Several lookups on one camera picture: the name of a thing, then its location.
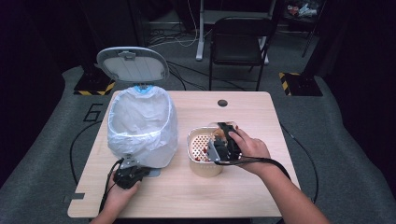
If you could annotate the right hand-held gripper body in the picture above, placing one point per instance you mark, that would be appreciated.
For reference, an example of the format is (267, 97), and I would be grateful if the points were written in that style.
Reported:
(225, 152)

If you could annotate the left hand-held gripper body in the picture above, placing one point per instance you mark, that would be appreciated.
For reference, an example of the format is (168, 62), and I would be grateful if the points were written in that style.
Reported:
(127, 177)

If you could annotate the beige strainer container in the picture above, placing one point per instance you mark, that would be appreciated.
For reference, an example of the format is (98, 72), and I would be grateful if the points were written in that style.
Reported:
(202, 169)

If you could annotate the white plastic bin bag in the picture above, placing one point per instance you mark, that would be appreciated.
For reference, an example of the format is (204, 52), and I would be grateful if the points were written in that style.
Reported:
(141, 124)

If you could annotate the white and grey-blue trash bin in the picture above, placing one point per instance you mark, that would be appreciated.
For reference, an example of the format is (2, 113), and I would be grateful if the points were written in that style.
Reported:
(132, 65)

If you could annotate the person's left hand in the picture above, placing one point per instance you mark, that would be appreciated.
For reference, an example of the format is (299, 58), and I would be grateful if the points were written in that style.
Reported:
(120, 197)

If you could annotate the person's right hand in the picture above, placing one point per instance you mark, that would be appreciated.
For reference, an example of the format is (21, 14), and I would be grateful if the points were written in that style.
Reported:
(253, 151)

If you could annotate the red food scraps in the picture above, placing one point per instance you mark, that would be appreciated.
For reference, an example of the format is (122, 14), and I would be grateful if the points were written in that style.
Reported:
(202, 151)

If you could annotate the black folding chair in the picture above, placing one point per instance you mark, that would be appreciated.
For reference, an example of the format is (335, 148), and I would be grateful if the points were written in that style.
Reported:
(239, 46)

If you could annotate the hazard-striped black stand base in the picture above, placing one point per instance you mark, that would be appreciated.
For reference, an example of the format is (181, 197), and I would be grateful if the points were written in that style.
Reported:
(91, 85)
(303, 85)

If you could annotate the shelf with clutter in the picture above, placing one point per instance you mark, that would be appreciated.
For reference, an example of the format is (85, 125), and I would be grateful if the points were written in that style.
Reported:
(302, 10)

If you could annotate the black cabinet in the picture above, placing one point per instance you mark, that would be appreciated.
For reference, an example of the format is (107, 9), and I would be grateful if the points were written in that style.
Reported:
(115, 28)

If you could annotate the grey table bracket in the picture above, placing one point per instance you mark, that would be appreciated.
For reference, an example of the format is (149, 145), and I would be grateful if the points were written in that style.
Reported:
(74, 196)

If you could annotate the white desk frame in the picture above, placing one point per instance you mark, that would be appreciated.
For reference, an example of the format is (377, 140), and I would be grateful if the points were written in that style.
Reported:
(200, 31)

